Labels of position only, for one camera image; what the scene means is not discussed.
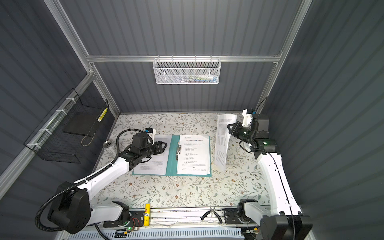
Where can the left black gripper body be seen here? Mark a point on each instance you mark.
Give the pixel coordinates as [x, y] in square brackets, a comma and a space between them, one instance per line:
[151, 150]

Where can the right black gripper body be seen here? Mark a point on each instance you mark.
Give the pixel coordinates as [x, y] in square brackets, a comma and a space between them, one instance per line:
[242, 133]

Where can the printed English text sheet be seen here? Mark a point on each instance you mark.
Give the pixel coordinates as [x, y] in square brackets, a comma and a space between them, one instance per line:
[157, 165]

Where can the white paper sheet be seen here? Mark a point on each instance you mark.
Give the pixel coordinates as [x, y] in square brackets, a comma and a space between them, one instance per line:
[222, 139]

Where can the teal paper folder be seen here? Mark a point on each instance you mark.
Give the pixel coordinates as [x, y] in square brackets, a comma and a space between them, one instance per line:
[172, 162]

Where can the printed sheet with Chinese heading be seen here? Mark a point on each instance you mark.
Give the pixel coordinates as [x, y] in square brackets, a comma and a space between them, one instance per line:
[195, 156]

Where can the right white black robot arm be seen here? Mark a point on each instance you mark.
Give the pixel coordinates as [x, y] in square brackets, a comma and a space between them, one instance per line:
[284, 220]

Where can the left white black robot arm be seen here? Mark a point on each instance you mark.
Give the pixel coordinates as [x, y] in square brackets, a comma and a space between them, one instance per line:
[70, 208]

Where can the silver folder clip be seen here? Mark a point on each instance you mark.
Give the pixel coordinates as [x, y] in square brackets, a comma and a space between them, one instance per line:
[178, 151]

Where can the silver metal can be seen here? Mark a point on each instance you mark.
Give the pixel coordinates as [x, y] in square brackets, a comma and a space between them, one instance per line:
[109, 145]

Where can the yellow marker in black basket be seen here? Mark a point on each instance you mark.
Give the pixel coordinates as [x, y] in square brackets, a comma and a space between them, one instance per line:
[102, 115]

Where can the yellow glue stick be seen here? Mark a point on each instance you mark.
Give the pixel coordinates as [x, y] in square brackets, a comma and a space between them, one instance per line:
[146, 221]

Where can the pens in white basket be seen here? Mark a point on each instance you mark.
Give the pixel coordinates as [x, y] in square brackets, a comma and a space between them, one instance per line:
[209, 79]

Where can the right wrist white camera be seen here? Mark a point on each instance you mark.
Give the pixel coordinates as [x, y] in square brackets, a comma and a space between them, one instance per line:
[247, 117]

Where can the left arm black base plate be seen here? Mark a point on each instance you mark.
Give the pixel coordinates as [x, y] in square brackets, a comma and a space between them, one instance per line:
[135, 219]

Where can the white wire mesh basket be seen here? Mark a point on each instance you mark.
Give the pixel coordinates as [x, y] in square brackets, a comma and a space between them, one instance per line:
[168, 71]

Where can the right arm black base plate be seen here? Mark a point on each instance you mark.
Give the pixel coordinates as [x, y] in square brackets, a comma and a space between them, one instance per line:
[235, 216]

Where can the black wire mesh basket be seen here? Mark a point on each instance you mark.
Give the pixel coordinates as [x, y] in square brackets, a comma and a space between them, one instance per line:
[69, 135]

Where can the black handled pliers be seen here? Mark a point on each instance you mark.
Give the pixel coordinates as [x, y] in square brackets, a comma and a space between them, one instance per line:
[212, 212]

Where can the white slotted cable duct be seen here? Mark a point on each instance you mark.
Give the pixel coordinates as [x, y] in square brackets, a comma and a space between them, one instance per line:
[220, 233]

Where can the aluminium frame rails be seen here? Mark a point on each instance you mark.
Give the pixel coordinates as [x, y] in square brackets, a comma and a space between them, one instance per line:
[142, 57]

